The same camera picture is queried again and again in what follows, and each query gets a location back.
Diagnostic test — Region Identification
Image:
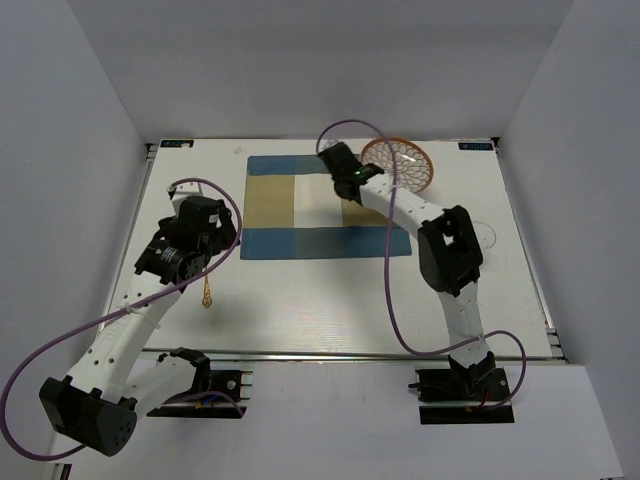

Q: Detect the clear drinking glass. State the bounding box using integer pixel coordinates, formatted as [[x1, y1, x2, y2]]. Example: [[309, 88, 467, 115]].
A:
[[473, 221, 497, 250]]

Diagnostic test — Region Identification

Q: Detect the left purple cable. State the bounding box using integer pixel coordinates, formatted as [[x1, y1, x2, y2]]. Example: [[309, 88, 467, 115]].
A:
[[0, 178, 244, 460]]

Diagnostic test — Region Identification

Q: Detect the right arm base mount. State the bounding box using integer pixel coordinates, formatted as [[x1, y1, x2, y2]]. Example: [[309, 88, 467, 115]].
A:
[[408, 355, 515, 425]]

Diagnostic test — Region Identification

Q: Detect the patterned ceramic plate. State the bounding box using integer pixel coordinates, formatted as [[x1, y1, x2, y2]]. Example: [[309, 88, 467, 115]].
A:
[[360, 137, 434, 193]]

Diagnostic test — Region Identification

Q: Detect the left blue table label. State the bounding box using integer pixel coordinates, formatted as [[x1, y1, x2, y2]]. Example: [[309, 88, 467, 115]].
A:
[[159, 139, 194, 149]]

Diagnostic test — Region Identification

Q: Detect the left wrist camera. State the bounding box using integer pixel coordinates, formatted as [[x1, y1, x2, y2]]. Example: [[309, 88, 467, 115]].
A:
[[167, 182, 203, 215]]

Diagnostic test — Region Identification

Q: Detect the purple cable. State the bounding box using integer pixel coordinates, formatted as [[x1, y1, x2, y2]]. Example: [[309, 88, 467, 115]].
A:
[[315, 118, 527, 412], [0, 178, 244, 460]]

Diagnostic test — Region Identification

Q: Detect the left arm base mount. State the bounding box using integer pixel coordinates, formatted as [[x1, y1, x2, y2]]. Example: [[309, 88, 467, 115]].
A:
[[147, 369, 253, 419]]

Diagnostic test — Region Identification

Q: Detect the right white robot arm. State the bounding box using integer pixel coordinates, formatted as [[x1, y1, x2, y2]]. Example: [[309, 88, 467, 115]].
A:
[[318, 142, 495, 399]]

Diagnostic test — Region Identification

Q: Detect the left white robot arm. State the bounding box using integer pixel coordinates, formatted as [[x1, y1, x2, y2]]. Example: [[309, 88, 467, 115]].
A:
[[39, 195, 237, 457]]

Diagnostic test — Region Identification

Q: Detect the blue table label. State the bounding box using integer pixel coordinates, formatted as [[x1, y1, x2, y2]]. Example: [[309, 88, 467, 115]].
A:
[[159, 139, 194, 149], [458, 142, 494, 151]]

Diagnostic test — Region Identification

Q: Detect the gold fork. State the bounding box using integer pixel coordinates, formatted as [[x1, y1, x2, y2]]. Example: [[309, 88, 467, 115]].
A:
[[201, 268, 213, 308]]

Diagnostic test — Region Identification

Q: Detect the right blue table label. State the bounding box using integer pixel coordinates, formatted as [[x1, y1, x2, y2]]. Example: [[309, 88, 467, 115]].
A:
[[458, 142, 494, 151]]

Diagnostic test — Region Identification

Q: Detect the blue and tan placemat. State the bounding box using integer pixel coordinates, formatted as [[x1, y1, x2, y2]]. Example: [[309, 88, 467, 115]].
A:
[[241, 155, 387, 260]]

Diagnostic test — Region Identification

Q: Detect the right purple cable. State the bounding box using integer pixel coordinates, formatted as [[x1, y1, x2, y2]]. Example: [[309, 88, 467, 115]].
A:
[[315, 118, 527, 412]]

